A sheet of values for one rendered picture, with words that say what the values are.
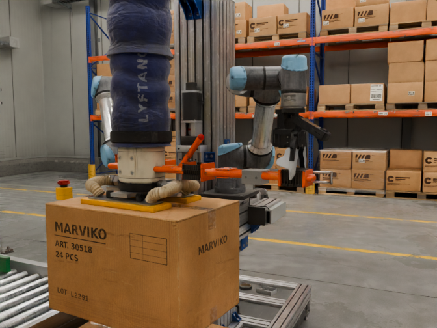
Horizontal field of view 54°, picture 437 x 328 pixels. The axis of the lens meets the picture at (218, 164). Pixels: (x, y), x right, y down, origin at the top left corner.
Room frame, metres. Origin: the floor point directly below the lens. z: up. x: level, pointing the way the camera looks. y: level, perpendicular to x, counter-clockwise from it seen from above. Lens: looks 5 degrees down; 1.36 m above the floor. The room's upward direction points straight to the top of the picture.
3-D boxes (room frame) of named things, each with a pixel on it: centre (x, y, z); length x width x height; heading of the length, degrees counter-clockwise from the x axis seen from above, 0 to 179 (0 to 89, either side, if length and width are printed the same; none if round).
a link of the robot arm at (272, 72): (1.40, -0.20, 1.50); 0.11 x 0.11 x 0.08; 3
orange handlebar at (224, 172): (1.60, 0.05, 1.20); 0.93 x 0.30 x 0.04; 60
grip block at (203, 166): (1.47, 0.07, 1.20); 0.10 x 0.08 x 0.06; 150
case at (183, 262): (1.59, 0.28, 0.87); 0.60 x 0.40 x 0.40; 60
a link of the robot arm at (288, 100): (1.30, -0.22, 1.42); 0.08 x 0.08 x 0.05
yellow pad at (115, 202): (1.51, 0.33, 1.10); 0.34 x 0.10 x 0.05; 60
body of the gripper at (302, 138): (1.30, -0.22, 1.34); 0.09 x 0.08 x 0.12; 60
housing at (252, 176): (1.36, -0.12, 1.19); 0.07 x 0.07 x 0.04; 60
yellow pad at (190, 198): (1.67, 0.24, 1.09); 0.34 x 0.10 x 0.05; 60
